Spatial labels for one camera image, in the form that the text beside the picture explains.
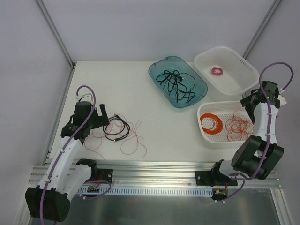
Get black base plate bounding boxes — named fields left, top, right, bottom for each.
left=88, top=169, right=113, bottom=183
left=195, top=170, right=238, bottom=187

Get thin orange wire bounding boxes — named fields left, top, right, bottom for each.
left=226, top=126, right=253, bottom=143
left=225, top=108, right=254, bottom=132

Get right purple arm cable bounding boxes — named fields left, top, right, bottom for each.
left=212, top=61, right=295, bottom=204

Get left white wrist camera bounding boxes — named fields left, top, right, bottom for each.
left=75, top=93, right=94, bottom=102

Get thin pink red wire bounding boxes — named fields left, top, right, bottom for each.
left=83, top=119, right=148, bottom=161

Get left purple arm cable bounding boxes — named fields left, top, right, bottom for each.
left=38, top=85, right=112, bottom=225

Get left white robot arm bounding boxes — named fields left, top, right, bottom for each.
left=25, top=101, right=109, bottom=222

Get black cables in tray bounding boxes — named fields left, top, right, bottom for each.
left=156, top=69, right=196, bottom=104

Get white slotted cable duct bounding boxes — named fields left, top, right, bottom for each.
left=76, top=185, right=213, bottom=197

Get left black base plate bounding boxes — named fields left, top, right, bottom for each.
left=88, top=169, right=113, bottom=183

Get white perforated plastic basket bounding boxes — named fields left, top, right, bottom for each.
left=197, top=101, right=254, bottom=148

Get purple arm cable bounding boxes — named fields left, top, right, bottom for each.
left=38, top=85, right=112, bottom=225
left=212, top=61, right=295, bottom=204

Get aluminium mounting rail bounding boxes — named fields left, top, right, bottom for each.
left=29, top=159, right=283, bottom=189

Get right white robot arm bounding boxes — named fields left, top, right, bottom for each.
left=209, top=81, right=284, bottom=187

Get white solid plastic basket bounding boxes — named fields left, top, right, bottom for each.
left=194, top=46, right=259, bottom=101

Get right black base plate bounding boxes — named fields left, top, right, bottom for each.
left=195, top=170, right=238, bottom=187

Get teal transparent plastic tray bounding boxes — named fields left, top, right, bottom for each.
left=148, top=56, right=208, bottom=108

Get orange wire coil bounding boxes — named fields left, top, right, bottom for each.
left=200, top=112, right=223, bottom=135

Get black cable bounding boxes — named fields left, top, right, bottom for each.
left=103, top=114, right=131, bottom=143

